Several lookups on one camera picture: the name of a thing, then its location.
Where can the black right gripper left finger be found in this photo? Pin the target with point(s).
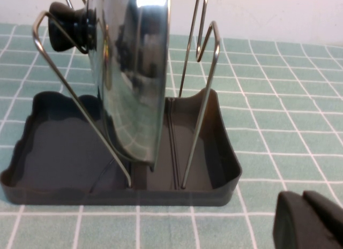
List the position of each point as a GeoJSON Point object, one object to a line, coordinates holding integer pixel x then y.
{"type": "Point", "coordinates": [297, 227]}

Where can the steel pot lid black knob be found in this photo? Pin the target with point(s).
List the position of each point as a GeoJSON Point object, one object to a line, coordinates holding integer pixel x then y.
{"type": "Point", "coordinates": [134, 85]}

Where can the black lid rack tray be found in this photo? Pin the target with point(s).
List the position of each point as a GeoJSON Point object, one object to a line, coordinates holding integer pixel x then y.
{"type": "Point", "coordinates": [67, 158]}

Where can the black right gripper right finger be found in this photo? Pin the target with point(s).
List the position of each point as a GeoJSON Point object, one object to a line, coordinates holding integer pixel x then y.
{"type": "Point", "coordinates": [329, 206]}

